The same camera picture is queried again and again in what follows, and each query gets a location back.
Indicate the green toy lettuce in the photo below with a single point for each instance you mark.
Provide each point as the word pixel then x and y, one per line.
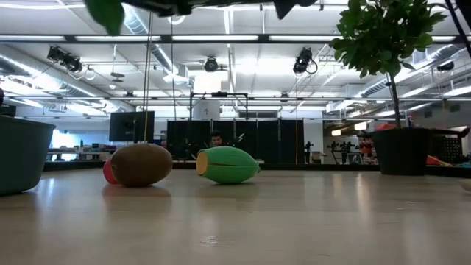
pixel 106 14

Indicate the brown toy kiwi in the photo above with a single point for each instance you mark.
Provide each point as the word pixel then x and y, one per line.
pixel 141 165

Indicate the red toy strawberry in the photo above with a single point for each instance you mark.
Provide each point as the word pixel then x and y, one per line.
pixel 109 173

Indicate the green toy corn cob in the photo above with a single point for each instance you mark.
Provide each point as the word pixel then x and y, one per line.
pixel 232 165

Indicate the teal plastic tupperware container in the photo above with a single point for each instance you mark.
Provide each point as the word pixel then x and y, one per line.
pixel 22 158

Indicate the black computer monitor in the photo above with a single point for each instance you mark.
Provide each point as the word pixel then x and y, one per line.
pixel 130 127

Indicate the person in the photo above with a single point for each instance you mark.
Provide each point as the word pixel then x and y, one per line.
pixel 217 140

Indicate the black partition panels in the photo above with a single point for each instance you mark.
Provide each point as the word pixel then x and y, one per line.
pixel 268 141

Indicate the green leafy potted plant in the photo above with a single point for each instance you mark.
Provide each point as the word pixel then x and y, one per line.
pixel 382 33

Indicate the black tripod stands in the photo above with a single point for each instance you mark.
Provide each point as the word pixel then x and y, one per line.
pixel 340 149

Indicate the black plant pot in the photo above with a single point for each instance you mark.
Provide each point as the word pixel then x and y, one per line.
pixel 403 151

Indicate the black perforated crate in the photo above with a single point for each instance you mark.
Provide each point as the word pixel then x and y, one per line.
pixel 447 147

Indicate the black overhead frame bar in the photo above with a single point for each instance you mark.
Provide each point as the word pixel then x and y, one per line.
pixel 221 38

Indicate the black ceiling camera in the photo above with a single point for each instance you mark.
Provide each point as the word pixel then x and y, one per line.
pixel 302 60
pixel 66 59
pixel 446 66
pixel 211 64

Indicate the black metal stand frame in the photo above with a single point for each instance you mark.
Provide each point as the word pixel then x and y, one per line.
pixel 219 94

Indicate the black aluminium table frame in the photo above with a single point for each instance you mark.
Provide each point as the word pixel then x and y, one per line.
pixel 316 166

